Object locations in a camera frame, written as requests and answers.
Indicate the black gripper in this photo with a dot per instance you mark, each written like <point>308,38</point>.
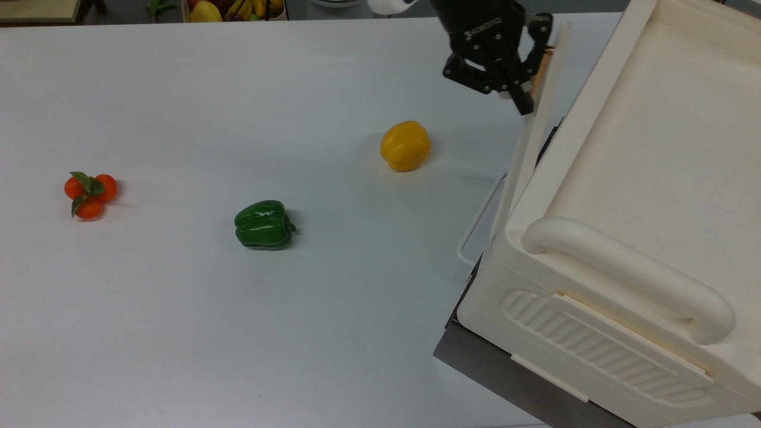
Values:
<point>484,30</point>

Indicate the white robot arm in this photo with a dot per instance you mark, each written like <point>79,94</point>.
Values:
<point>389,5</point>

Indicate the yellow bell pepper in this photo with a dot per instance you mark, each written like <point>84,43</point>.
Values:
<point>405,145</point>

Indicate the grey bowl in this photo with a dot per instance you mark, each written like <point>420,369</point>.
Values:
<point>334,2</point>

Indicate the basket of toy fruit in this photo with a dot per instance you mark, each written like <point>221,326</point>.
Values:
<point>235,9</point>

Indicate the green bell pepper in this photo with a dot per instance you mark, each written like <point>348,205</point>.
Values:
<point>263,224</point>

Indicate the green toy vegetable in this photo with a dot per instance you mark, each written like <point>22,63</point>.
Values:
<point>160,7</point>

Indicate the orange tomato cluster with leaves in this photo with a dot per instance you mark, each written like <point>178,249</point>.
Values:
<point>90,195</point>

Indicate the wooden board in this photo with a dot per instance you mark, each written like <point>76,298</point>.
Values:
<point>38,9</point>

